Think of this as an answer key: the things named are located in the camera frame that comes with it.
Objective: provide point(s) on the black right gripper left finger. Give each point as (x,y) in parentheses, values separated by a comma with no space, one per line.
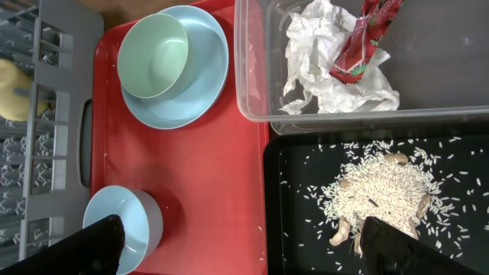
(94,250)

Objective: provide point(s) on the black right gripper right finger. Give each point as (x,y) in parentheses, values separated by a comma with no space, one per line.
(388,251)

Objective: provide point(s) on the light blue food bowl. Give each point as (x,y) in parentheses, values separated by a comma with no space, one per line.
(141,219)

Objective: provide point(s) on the yellow plastic cup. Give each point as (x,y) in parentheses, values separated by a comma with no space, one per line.
(14,107)

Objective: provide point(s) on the red snack wrapper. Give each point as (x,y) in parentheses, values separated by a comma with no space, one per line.
(375,18)

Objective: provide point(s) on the green plastic bowl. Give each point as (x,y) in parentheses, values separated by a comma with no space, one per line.
(156,58)

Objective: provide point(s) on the white napkin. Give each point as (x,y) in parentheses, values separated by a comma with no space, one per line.
(315,37)

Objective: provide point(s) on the grey dishwasher rack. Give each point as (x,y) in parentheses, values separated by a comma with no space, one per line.
(45,161)

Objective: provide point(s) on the rice and food scraps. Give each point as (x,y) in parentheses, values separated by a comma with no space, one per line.
(386,184)

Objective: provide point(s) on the black tray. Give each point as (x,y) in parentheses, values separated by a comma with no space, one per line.
(298,167)

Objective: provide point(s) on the red serving tray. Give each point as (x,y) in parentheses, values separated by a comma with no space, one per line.
(206,177)

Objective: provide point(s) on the clear plastic bin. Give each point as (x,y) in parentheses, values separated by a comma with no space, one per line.
(438,64)

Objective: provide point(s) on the light blue plate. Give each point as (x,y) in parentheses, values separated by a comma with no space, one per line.
(212,62)

